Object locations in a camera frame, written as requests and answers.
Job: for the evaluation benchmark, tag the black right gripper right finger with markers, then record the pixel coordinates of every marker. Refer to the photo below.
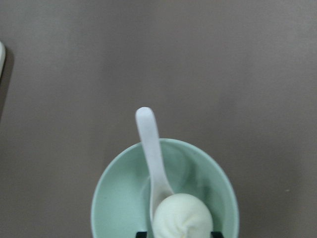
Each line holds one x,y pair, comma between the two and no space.
216,235

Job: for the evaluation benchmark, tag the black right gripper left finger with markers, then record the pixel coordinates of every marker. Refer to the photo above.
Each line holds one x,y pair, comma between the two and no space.
141,234

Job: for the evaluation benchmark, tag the white steamed bun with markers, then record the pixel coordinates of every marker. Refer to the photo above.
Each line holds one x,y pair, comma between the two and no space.
182,216

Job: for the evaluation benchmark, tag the mint green bowl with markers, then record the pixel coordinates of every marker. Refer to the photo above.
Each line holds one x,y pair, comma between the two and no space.
121,200

